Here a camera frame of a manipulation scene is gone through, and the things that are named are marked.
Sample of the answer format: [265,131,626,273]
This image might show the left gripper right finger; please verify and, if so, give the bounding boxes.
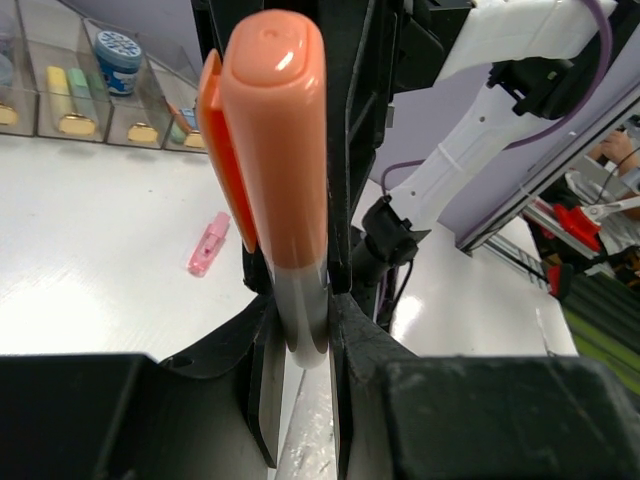
[329,294,639,479]

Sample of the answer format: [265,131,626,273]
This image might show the blue lid pin jar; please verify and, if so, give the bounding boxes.
[94,30,143,96]

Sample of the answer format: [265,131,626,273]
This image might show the aluminium frame rail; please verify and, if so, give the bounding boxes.
[454,84,640,291]

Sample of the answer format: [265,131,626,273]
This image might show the blue highlighter pen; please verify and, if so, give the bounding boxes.
[179,108,203,148]

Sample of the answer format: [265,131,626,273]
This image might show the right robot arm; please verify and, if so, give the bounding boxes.
[192,1,639,328]

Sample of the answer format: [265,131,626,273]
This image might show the clear compartment organizer tray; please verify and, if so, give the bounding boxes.
[1,1,205,153]

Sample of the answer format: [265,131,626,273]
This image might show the person outside enclosure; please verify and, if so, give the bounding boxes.
[530,114,639,273]

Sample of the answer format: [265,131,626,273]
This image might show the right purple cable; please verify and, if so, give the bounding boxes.
[374,0,616,326]

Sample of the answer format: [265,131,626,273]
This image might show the small orange marker cap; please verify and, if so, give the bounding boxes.
[196,9,328,269]

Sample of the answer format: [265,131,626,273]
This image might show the clear green highlighter body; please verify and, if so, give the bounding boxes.
[66,67,108,121]

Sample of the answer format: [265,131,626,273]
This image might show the paperclip jar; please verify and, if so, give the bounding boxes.
[0,11,16,87]

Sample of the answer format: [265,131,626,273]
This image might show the yellow marker cap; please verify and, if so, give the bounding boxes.
[46,66,72,117]

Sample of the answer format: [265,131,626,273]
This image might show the red clamp tool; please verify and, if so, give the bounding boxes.
[546,203,603,300]

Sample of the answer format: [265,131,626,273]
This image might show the grey orange highlighter pen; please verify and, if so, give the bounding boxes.
[271,260,329,370]

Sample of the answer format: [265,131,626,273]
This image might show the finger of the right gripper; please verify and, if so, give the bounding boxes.
[190,0,281,296]

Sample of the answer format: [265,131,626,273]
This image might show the pink highlighter pen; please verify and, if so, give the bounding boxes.
[187,211,230,277]

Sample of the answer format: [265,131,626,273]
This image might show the yellow highlighter body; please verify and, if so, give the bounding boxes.
[55,96,96,136]

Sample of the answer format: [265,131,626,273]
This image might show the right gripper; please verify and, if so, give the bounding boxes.
[318,0,473,294]

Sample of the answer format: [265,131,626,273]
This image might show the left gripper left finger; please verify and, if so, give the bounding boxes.
[1,295,284,479]

